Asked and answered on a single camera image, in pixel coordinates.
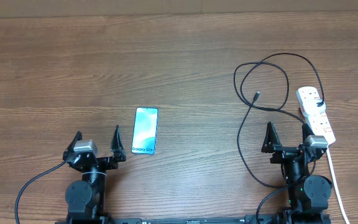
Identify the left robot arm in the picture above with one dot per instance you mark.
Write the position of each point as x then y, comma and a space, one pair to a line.
85, 197

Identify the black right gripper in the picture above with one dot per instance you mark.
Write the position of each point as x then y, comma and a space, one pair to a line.
271, 145

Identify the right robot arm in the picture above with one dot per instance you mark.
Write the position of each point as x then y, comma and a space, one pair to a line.
308, 194

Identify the cardboard backdrop panel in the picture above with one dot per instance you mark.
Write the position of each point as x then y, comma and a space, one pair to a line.
66, 8

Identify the Samsung Galaxy smartphone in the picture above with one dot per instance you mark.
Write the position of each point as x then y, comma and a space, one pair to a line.
145, 131

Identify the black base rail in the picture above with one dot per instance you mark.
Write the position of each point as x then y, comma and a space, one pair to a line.
248, 219

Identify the white charger plug adapter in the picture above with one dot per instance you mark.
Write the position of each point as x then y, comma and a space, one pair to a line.
312, 107

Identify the white power strip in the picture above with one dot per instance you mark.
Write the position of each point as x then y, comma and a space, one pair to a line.
319, 123

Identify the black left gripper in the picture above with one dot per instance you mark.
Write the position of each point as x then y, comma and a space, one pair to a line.
117, 155

